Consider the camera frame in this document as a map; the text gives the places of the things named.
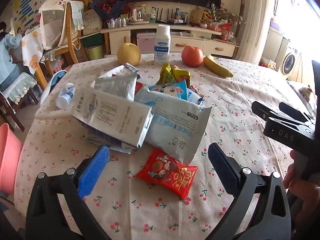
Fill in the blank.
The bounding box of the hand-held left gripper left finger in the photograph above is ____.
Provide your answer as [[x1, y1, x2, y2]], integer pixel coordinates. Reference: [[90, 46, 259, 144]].
[[25, 145, 110, 240]]

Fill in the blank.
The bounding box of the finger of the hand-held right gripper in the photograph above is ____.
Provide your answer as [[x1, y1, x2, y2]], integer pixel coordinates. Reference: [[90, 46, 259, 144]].
[[279, 102, 310, 122], [252, 101, 276, 121]]

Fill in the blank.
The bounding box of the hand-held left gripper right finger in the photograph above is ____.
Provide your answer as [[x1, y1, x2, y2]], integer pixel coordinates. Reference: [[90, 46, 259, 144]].
[[208, 142, 292, 240]]

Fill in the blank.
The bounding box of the red cartoon snack packet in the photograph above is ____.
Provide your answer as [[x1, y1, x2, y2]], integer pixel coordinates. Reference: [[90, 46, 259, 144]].
[[136, 149, 198, 200]]

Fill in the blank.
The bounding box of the white milk carton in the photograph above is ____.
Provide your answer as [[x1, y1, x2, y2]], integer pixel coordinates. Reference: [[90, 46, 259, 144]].
[[71, 87, 153, 148]]

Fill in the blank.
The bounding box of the white wet wipes packet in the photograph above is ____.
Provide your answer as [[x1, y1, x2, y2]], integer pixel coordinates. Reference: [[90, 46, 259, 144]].
[[135, 90, 212, 164]]

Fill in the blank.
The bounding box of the small white blue packet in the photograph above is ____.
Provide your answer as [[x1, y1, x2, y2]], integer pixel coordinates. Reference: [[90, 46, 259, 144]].
[[187, 87, 205, 106]]

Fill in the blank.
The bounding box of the small clear water bottle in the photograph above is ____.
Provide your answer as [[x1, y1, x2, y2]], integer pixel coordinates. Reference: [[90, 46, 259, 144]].
[[55, 82, 75, 110]]

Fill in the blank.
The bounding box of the pink plastic basin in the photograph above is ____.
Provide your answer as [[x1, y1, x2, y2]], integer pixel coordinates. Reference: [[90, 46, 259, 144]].
[[0, 123, 24, 195]]

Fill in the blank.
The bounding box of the blue cartoon packet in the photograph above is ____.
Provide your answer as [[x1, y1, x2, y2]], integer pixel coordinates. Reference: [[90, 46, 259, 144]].
[[147, 80, 188, 101]]

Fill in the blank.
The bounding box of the yellow green snack packet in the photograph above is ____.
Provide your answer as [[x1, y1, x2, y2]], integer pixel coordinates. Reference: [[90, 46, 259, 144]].
[[156, 62, 191, 87]]

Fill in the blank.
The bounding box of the person's right hand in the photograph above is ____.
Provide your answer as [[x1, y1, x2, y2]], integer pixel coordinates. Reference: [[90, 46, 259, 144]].
[[282, 149, 320, 230]]

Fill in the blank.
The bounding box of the cherry print tablecloth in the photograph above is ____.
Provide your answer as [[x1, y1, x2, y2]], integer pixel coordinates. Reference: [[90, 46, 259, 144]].
[[14, 52, 320, 240]]

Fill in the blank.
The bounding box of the white washing machine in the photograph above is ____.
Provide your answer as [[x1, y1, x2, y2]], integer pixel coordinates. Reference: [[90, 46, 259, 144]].
[[281, 44, 304, 80]]

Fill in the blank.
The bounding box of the yellow banana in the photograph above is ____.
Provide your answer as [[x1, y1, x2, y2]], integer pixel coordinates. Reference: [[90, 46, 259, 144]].
[[203, 54, 233, 78]]

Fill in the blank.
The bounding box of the cream television cabinet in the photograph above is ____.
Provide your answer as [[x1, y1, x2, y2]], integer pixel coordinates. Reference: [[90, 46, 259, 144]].
[[100, 1, 240, 58]]

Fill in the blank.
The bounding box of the cream curtain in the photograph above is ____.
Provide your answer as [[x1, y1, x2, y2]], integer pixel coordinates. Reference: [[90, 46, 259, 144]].
[[235, 0, 278, 65]]

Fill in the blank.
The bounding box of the red apple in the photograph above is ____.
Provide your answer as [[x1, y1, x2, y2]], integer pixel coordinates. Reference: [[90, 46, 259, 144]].
[[181, 45, 204, 67]]

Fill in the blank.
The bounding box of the blue chair cushion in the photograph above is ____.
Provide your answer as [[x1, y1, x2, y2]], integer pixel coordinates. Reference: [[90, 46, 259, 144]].
[[40, 70, 67, 105]]

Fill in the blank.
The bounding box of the flower and red ornament display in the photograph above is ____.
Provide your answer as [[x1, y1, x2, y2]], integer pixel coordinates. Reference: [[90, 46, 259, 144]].
[[191, 4, 243, 42]]

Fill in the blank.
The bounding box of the dark chair with lace cushion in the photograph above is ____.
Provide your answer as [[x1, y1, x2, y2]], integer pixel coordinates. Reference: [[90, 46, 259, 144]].
[[0, 72, 39, 132]]

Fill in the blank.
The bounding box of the green waste bin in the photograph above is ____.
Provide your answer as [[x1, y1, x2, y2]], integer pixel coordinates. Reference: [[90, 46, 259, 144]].
[[86, 44, 105, 61]]

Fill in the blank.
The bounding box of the large white milk bottle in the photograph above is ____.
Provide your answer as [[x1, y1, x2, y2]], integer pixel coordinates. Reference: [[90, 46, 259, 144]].
[[154, 24, 171, 67]]

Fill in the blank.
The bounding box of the yellow pear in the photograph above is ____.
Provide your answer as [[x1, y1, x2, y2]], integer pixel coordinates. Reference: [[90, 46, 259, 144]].
[[117, 36, 142, 66]]

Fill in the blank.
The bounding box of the pink storage box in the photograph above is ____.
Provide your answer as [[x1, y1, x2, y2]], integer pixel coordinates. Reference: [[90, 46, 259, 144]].
[[136, 32, 157, 53]]

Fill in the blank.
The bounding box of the table with orange print cloth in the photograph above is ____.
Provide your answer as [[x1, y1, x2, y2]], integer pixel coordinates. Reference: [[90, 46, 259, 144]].
[[21, 26, 45, 75]]

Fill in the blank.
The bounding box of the cardboard box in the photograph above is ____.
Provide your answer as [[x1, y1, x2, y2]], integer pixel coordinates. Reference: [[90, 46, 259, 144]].
[[82, 10, 103, 35]]

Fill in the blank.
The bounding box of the wooden chair with white cloth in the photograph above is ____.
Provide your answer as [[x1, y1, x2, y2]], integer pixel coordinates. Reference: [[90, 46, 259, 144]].
[[40, 0, 84, 67]]

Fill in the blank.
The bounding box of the white electric kettle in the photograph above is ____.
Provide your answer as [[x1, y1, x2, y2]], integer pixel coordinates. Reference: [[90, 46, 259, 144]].
[[128, 6, 150, 25]]

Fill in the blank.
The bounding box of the dark blue flower bouquet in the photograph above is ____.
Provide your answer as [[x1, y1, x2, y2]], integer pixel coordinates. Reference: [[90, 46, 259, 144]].
[[89, 0, 128, 22]]

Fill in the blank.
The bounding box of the colourful wall poster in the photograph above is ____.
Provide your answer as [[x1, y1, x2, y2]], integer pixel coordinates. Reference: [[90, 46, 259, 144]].
[[11, 0, 43, 30]]

